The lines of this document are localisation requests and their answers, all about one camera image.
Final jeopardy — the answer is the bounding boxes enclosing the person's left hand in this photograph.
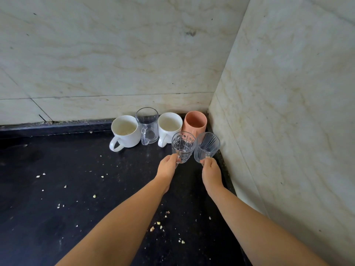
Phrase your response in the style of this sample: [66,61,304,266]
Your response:
[155,153,179,195]

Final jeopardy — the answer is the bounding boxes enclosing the person's right hand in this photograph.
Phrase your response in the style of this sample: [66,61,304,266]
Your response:
[200,158,224,198]

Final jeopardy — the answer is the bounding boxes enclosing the person's right forearm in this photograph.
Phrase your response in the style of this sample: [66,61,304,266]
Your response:
[207,187,330,266]

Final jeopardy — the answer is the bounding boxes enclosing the white ceramic mug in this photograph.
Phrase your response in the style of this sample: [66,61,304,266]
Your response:
[158,112,183,148]
[109,115,141,152]

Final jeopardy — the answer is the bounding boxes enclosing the pink ceramic cup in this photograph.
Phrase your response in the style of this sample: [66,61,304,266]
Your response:
[182,111,208,139]

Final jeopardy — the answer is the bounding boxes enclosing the clear ribbed drinking glass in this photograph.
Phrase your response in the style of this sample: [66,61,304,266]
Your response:
[194,132,221,164]

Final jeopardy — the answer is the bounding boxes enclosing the clear patterned drinking glass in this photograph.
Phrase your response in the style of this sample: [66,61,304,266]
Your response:
[171,131,196,164]

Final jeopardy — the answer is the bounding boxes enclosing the clear glass mug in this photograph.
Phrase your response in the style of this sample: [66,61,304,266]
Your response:
[135,107,159,146]

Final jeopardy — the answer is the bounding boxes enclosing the person's left forearm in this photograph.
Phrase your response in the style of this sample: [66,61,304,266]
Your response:
[55,174,170,266]

